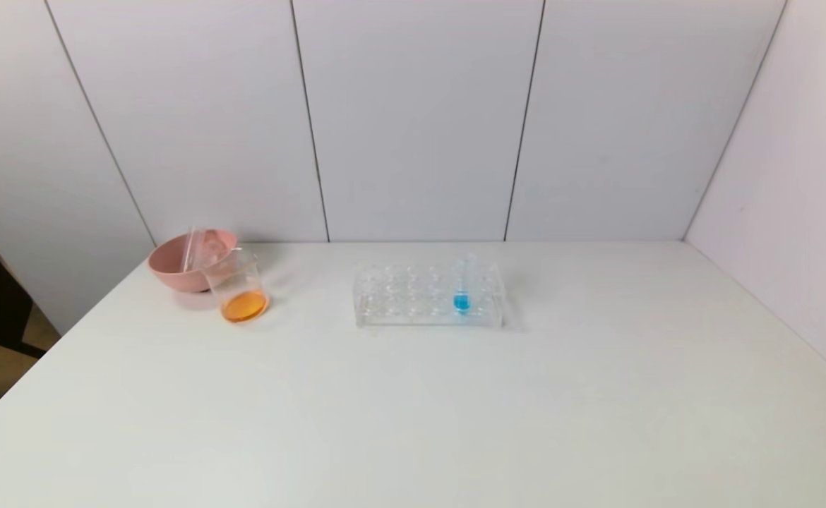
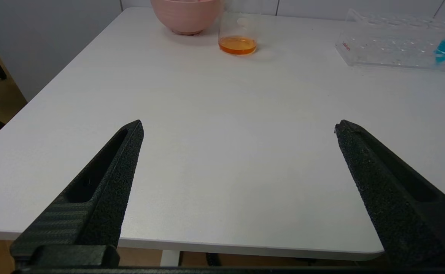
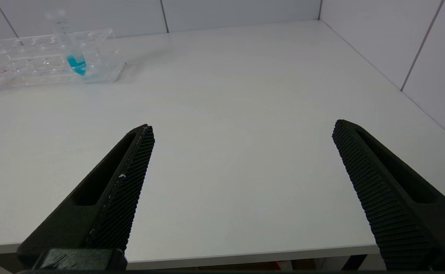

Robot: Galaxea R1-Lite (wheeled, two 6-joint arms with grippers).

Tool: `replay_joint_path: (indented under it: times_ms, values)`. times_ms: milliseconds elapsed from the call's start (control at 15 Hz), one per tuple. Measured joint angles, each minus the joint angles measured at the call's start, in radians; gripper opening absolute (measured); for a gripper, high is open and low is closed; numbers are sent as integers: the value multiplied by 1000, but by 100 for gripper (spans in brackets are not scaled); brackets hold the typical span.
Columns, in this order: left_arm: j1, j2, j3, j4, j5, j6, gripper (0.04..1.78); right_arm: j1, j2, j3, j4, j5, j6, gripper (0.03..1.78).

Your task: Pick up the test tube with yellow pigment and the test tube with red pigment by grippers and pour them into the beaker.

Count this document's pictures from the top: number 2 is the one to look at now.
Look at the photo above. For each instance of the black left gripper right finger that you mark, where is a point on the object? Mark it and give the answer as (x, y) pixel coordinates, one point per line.
(401, 205)

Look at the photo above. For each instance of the clear glass beaker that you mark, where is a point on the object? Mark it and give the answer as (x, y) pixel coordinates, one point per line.
(237, 45)

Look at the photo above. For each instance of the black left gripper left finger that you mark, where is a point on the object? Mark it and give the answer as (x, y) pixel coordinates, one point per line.
(93, 213)

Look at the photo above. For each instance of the white table leg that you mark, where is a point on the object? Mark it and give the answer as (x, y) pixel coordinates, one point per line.
(170, 258)

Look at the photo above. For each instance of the pink bowl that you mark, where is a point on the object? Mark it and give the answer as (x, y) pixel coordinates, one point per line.
(186, 17)

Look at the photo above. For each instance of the clear plastic test tube rack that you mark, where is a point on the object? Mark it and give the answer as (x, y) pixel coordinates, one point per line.
(390, 45)

